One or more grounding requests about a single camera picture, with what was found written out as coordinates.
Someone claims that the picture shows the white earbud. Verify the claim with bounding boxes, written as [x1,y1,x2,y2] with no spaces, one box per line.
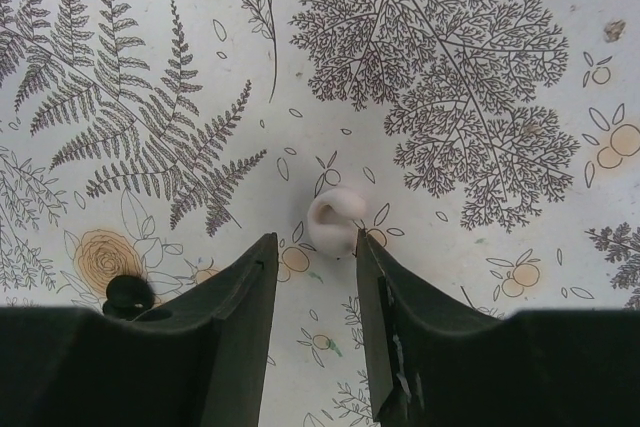
[307,187,367,258]

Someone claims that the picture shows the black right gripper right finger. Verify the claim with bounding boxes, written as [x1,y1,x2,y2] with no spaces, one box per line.
[356,232,639,426]

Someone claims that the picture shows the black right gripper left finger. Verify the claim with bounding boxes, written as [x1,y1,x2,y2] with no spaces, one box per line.
[1,233,278,426]

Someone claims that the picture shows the black earbud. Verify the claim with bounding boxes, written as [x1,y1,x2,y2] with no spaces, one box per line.
[102,275,155,321]

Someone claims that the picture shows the floral patterned table mat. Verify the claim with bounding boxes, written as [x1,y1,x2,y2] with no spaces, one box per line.
[1,0,639,426]

